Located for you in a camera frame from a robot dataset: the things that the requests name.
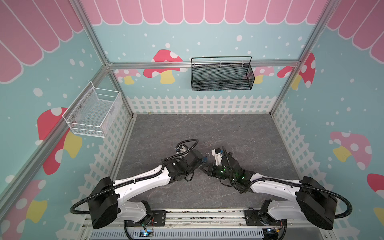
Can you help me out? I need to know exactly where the blue padlock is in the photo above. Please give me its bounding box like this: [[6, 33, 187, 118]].
[[203, 153, 211, 164]]

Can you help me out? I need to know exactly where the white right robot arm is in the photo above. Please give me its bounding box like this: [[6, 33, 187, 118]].
[[200, 151, 338, 230]]

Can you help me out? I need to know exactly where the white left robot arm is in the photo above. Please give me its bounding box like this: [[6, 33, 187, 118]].
[[87, 150, 205, 229]]

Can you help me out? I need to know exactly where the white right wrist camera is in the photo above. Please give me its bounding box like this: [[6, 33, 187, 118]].
[[212, 149, 223, 166]]

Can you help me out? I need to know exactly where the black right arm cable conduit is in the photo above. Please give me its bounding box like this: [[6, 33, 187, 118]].
[[220, 146, 353, 220]]

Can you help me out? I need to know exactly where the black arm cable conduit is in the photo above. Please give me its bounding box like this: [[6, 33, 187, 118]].
[[220, 146, 353, 220], [69, 138, 200, 216]]

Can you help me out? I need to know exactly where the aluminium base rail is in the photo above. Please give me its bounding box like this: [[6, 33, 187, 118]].
[[78, 209, 336, 240]]

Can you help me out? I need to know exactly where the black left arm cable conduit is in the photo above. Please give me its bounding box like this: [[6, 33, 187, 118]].
[[69, 138, 200, 216]]

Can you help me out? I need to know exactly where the black wire basket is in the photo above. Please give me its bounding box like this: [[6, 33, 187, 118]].
[[191, 56, 255, 92]]

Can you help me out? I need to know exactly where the white wire basket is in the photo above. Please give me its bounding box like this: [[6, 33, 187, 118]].
[[63, 82, 123, 138]]

